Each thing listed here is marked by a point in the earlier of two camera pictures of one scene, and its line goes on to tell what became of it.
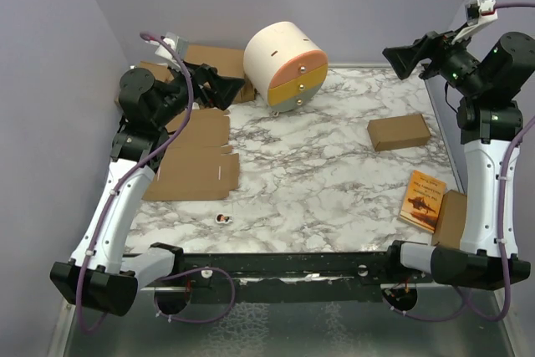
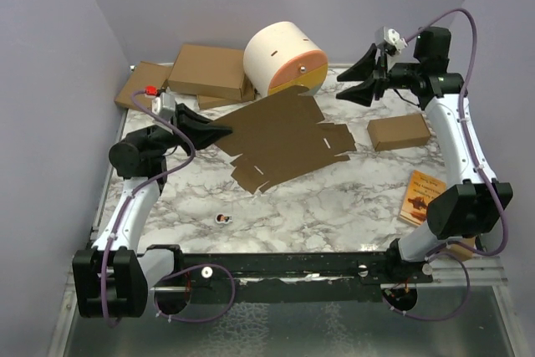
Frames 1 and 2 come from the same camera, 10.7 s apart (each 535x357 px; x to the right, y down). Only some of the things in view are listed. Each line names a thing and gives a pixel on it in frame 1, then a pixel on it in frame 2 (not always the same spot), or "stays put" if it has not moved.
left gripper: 221,89 -> 196,128
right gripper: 435,45 -> 361,71
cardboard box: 198,166 -> 281,137
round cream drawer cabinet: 285,65 stays put
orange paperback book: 421,201 stays put
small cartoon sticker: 221,218 stays put
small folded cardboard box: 399,132 stays put
